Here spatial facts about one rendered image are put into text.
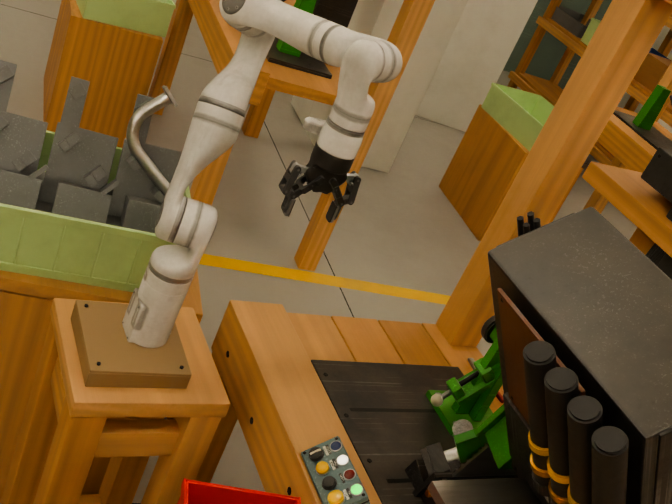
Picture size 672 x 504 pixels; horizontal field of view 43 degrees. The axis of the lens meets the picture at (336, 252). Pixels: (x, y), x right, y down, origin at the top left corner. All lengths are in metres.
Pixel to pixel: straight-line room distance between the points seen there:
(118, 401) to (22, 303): 0.47
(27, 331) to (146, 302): 0.49
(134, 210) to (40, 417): 0.55
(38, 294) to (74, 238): 0.16
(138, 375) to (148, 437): 0.16
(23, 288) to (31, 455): 0.39
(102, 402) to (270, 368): 0.37
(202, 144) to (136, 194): 0.66
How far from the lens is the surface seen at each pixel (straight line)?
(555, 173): 2.05
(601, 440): 0.98
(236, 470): 2.90
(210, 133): 1.60
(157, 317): 1.72
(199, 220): 1.60
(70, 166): 2.22
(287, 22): 1.55
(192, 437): 1.83
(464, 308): 2.20
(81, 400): 1.68
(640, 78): 7.50
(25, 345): 2.15
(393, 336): 2.16
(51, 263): 2.04
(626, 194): 1.70
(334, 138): 1.47
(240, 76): 1.63
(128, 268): 2.05
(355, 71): 1.42
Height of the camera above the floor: 1.98
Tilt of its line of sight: 27 degrees down
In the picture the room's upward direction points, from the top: 24 degrees clockwise
